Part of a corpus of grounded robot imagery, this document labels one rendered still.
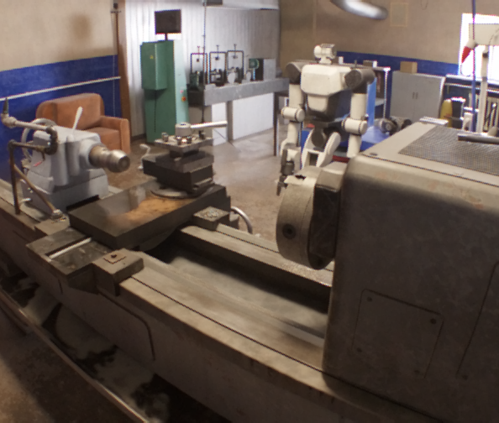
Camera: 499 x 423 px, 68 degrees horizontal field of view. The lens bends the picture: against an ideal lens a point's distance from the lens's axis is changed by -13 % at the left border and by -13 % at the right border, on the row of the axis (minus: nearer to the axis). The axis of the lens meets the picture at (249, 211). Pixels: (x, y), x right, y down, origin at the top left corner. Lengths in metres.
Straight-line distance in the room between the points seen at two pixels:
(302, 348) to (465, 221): 0.54
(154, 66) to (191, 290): 4.56
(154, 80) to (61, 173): 3.96
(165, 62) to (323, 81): 3.57
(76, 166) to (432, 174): 1.37
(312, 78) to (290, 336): 1.64
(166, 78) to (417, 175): 5.15
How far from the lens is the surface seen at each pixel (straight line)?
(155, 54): 5.55
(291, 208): 0.97
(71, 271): 1.34
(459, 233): 0.69
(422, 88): 7.74
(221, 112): 5.95
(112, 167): 1.57
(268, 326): 1.10
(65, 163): 1.75
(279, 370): 0.99
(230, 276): 1.50
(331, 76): 2.33
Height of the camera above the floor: 1.53
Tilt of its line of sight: 24 degrees down
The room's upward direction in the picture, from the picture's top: straight up
